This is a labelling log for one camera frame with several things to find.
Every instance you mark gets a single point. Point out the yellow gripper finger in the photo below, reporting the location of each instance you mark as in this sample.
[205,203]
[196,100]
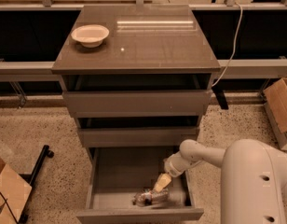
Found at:
[162,182]

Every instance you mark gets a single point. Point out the clear plastic water bottle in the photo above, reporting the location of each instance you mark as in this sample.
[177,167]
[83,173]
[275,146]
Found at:
[148,197]

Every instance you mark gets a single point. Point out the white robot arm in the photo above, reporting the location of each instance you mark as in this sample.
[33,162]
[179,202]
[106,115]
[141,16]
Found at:
[253,178]

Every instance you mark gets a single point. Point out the grey bottom drawer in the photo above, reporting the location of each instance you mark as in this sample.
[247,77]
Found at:
[119,173]

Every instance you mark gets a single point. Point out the grey drawer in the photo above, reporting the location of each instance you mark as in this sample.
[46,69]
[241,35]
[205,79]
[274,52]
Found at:
[137,131]
[119,173]
[150,95]

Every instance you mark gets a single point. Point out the grey middle drawer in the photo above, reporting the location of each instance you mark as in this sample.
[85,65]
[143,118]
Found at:
[137,131]

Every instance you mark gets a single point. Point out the grey top drawer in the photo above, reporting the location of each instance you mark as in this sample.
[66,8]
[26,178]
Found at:
[150,95]

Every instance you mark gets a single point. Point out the grey drawer cabinet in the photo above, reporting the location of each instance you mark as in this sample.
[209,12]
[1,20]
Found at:
[149,39]

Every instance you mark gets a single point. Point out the black stand leg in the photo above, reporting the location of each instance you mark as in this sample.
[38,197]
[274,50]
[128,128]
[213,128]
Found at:
[45,153]

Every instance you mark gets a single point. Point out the cardboard box right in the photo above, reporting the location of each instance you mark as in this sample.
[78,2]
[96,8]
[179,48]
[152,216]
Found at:
[276,109]

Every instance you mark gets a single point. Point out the cardboard box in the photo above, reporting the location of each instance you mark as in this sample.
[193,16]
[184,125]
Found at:
[14,193]
[276,109]

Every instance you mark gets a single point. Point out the cardboard box left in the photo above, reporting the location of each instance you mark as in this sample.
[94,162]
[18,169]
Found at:
[14,193]

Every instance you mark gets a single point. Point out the white paper bowl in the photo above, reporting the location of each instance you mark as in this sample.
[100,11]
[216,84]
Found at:
[90,36]

